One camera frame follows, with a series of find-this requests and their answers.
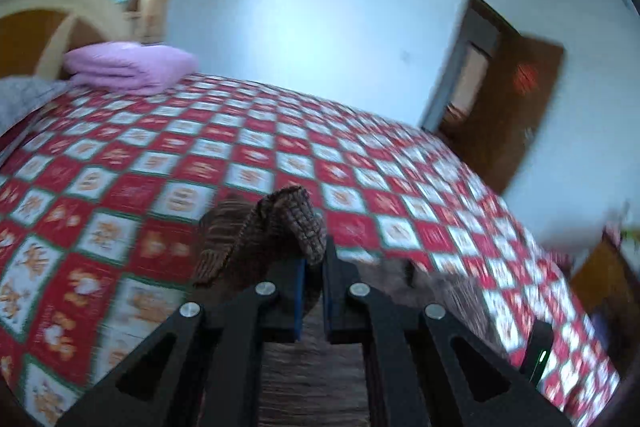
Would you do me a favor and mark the brown knitted sweater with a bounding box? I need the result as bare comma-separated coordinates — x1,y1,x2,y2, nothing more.
191,186,504,426

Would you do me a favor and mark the wooden cabinet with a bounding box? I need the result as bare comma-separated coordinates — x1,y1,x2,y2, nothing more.
570,231,639,376

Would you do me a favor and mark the red checkered bear bedspread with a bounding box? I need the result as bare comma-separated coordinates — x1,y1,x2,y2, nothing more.
1,76,620,426

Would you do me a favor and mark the brown wooden door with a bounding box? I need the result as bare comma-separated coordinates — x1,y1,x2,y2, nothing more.
439,34,565,194

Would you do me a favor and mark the red paper door decoration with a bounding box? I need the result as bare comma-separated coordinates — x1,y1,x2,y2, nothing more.
512,63,539,96

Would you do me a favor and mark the folded pink blanket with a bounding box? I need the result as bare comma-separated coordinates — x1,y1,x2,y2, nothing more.
63,41,198,95

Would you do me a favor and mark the grey patterned pillow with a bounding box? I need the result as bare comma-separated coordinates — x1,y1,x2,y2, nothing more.
0,76,68,134

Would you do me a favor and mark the cream and brown headboard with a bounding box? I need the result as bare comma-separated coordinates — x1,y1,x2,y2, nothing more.
1,0,134,80

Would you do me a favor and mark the dark door frame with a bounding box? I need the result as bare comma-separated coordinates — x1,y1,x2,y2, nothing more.
419,0,518,132

